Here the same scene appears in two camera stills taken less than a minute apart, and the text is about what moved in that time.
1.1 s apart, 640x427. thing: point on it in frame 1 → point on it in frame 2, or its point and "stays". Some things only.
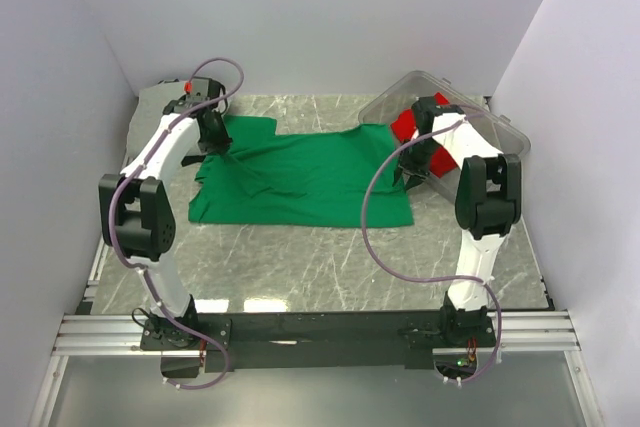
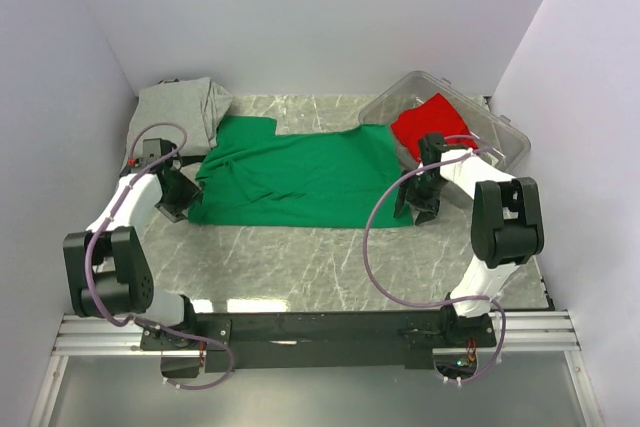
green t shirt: x=313 y=178 stays
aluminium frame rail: x=513 y=332 stays
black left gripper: x=222 y=143 → x=189 y=192
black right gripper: x=417 y=172 → x=428 y=208
